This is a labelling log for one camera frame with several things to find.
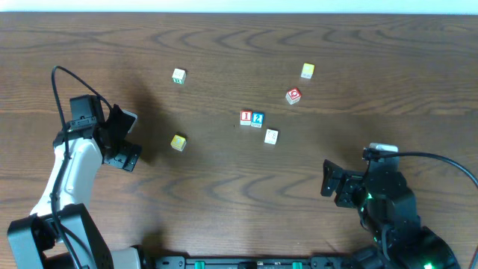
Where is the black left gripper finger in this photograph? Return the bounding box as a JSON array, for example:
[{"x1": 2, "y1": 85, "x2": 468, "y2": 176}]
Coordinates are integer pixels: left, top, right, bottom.
[
  {"x1": 121, "y1": 110, "x2": 137, "y2": 134},
  {"x1": 103, "y1": 140, "x2": 142, "y2": 172}
]

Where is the blue number 2 block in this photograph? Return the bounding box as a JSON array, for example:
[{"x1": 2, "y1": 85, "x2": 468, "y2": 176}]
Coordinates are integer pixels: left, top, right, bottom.
[{"x1": 251, "y1": 112, "x2": 264, "y2": 128}]

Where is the red letter I block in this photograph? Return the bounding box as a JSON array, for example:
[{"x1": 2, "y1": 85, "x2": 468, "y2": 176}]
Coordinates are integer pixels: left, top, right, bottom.
[{"x1": 240, "y1": 111, "x2": 252, "y2": 126}]

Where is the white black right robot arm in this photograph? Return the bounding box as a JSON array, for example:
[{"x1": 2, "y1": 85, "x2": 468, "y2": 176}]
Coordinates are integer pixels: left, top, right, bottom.
[{"x1": 320, "y1": 157, "x2": 459, "y2": 269}]

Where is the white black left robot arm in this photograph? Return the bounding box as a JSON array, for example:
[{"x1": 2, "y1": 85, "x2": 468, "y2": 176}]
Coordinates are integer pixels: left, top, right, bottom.
[{"x1": 7, "y1": 105, "x2": 151, "y2": 268}]

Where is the yellow number 2 block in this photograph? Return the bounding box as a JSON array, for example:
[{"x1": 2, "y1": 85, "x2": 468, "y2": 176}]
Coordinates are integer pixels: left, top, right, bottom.
[{"x1": 170, "y1": 134, "x2": 187, "y2": 152}]

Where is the green letter R block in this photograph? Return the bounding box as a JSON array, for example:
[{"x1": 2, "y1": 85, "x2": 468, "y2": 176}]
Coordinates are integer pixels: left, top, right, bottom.
[{"x1": 172, "y1": 68, "x2": 187, "y2": 84}]

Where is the white blue-sided block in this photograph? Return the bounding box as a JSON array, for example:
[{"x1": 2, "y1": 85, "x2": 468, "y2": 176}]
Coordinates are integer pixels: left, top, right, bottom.
[{"x1": 264, "y1": 129, "x2": 279, "y2": 145}]

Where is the red letter Q block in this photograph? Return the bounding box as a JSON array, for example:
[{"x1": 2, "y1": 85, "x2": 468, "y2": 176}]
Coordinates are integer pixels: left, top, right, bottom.
[{"x1": 285, "y1": 87, "x2": 302, "y2": 105}]

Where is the yellow far block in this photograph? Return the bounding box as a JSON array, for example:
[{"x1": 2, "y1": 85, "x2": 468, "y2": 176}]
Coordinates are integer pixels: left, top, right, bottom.
[{"x1": 300, "y1": 63, "x2": 315, "y2": 79}]

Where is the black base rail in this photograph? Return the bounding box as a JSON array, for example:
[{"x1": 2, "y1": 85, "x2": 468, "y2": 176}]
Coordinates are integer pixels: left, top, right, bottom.
[{"x1": 155, "y1": 256, "x2": 361, "y2": 269}]

